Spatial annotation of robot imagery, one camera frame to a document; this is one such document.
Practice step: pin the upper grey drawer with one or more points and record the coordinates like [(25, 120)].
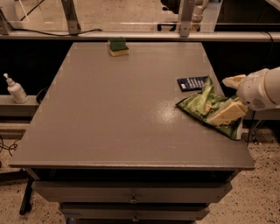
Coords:
[(128, 192)]

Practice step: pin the grey metal bracket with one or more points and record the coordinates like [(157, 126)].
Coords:
[(73, 24), (185, 17)]

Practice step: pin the black table leg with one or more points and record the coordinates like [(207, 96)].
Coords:
[(26, 204)]

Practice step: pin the grey metal bracket left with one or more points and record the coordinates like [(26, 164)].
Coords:
[(73, 24)]

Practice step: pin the green jalapeno chip bag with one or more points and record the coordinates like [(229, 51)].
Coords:
[(204, 103)]

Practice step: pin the green and yellow sponge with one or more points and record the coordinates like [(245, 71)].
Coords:
[(118, 47)]

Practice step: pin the grey metal bracket right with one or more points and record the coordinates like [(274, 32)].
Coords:
[(185, 17)]

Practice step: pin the white pump bottle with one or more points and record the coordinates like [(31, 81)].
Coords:
[(16, 90)]

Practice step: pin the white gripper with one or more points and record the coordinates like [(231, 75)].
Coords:
[(252, 88)]

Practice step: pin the grey drawer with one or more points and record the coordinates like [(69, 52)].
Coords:
[(128, 192), (136, 212)]

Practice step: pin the lower grey drawer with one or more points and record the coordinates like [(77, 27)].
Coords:
[(136, 212)]

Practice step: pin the blue rxbar blueberry bar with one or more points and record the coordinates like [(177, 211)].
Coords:
[(191, 83)]

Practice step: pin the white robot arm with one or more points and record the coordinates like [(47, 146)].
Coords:
[(256, 91)]

